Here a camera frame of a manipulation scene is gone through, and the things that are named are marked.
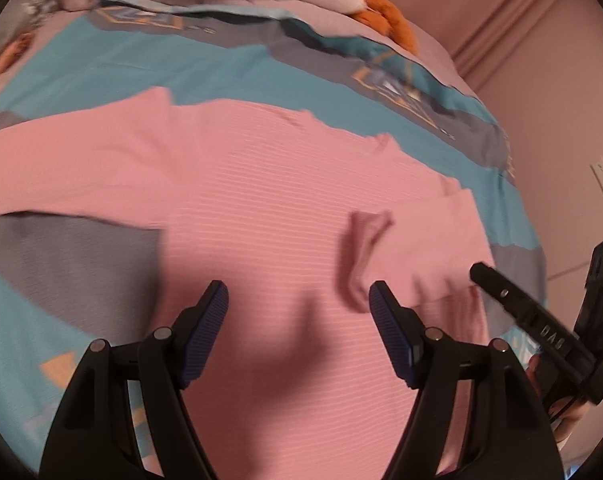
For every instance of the pink window curtain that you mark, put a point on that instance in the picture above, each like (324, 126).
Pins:
(479, 35)

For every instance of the person's right hand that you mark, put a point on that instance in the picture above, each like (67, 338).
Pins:
(568, 412)

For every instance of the blue grey patterned duvet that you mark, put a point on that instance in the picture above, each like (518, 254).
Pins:
(55, 298)

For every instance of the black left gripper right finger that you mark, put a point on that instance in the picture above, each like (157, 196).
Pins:
(507, 434)

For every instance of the pink striped knit shirt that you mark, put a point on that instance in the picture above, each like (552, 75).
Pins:
(298, 219)

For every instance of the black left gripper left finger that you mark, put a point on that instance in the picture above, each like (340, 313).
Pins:
(92, 434)

